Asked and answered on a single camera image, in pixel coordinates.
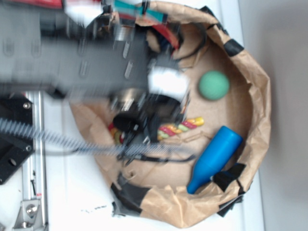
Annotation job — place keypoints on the brown paper bag tray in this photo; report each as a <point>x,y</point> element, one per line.
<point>158,190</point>

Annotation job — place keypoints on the blue plastic bottle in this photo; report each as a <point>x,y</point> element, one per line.
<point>215,156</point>

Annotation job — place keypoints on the aluminium extrusion rail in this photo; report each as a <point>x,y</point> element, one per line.
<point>33,211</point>

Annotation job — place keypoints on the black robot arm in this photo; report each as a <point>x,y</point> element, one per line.
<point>43,48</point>

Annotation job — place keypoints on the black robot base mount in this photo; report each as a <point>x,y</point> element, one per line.
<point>14,150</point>

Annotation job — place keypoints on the green dimpled ball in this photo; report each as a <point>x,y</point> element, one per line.
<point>213,85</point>

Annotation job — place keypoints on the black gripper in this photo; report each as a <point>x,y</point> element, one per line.
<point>140,113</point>

